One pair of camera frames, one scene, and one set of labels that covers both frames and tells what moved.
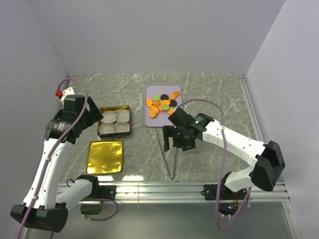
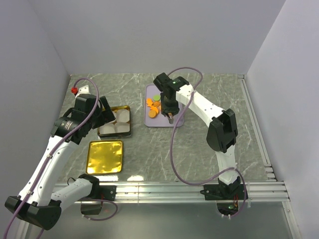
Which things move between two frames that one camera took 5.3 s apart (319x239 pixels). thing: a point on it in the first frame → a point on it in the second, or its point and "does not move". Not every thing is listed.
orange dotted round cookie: [152, 113] does not move
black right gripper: [170, 131] → [165, 109]
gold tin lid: [104, 157] does not move
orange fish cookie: [149, 102] does not move
